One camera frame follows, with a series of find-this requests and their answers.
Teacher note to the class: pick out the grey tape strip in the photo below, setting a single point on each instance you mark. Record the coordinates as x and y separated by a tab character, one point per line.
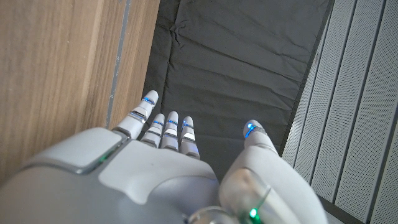
117	62

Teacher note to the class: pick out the black backdrop curtain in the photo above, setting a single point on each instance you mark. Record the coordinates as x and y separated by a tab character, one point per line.
230	62

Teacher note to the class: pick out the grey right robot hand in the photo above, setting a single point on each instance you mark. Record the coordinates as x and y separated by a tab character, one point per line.
149	174

